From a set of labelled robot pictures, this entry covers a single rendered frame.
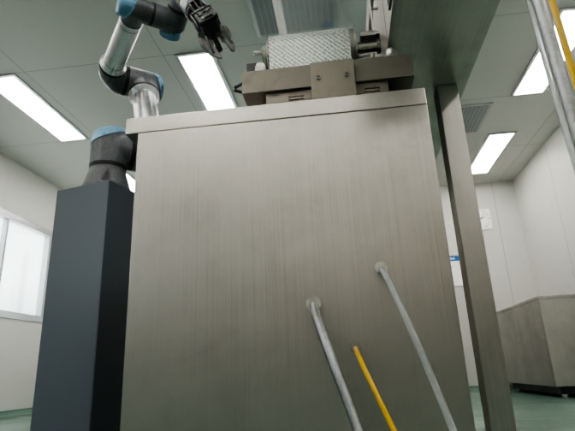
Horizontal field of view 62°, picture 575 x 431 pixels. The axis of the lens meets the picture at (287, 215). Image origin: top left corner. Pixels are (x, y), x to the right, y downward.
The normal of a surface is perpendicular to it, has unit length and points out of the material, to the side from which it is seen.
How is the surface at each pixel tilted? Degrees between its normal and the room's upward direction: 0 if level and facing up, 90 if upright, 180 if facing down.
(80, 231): 90
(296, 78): 90
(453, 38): 180
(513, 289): 90
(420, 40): 180
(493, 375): 90
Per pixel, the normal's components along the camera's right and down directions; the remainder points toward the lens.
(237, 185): -0.13, -0.30
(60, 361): -0.36, -0.27
